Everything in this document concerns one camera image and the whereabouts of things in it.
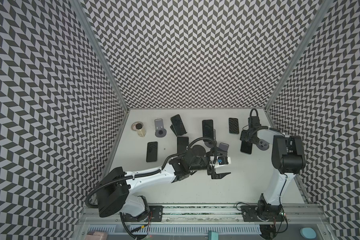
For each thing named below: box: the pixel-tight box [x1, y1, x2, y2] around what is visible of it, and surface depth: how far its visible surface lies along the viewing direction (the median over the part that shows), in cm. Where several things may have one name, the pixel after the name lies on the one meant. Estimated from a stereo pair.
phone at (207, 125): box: [202, 119, 214, 139], surface depth 93 cm
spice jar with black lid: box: [131, 121, 147, 138], surface depth 101 cm
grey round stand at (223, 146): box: [217, 142, 229, 152], surface depth 89 cm
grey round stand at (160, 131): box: [154, 118, 167, 138], surface depth 103 cm
